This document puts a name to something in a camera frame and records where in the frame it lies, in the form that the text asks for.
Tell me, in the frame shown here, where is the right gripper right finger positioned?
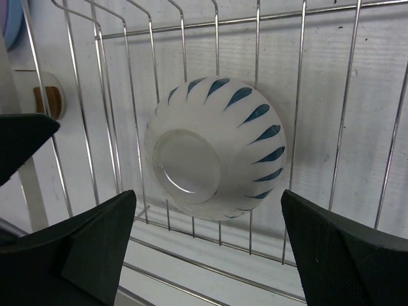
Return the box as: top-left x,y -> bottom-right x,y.
280,189 -> 407,305

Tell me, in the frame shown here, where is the wire dish rack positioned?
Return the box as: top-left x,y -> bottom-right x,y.
10,1 -> 407,305

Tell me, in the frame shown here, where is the white striped bowl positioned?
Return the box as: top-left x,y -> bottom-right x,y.
144,76 -> 287,221

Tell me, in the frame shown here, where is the blue plate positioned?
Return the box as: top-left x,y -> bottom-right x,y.
1,0 -> 24,50

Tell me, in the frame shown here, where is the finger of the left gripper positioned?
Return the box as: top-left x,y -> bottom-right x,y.
0,113 -> 60,185

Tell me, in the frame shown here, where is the white brown cup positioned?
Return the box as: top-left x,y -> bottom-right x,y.
12,70 -> 66,120

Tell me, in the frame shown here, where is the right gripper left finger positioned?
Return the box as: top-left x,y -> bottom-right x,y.
1,190 -> 136,305

